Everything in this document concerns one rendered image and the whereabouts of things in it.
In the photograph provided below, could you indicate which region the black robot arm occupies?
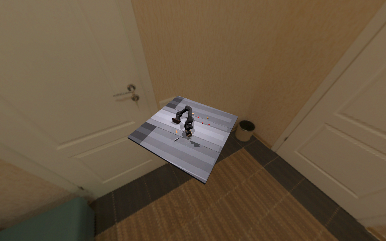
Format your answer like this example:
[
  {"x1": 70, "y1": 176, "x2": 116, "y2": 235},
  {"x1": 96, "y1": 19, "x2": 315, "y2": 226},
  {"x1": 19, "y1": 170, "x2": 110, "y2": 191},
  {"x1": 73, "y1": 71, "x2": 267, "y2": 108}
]
[{"x1": 175, "y1": 106, "x2": 193, "y2": 131}]

